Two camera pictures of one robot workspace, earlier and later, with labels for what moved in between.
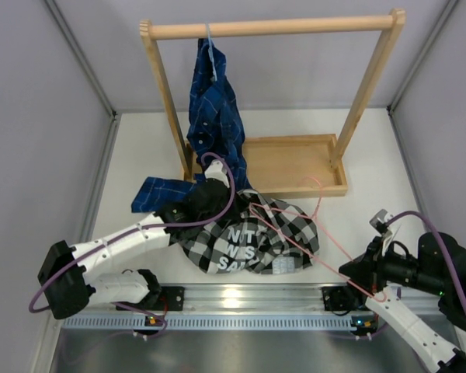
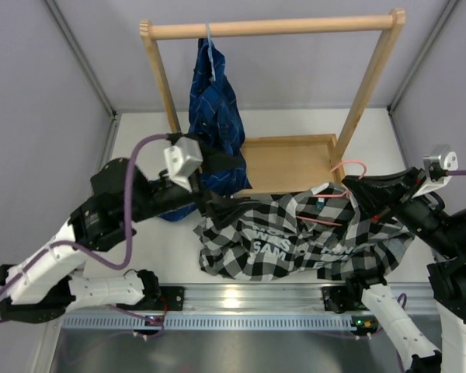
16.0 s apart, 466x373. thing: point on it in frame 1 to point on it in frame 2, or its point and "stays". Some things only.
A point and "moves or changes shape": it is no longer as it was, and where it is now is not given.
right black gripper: (368, 269) to (376, 193)
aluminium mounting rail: (286, 298) stays
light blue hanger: (210, 54) stays
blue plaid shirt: (215, 134) stays
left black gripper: (228, 194) to (226, 210)
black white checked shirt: (261, 235) moves or changes shape
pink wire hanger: (311, 216) to (345, 193)
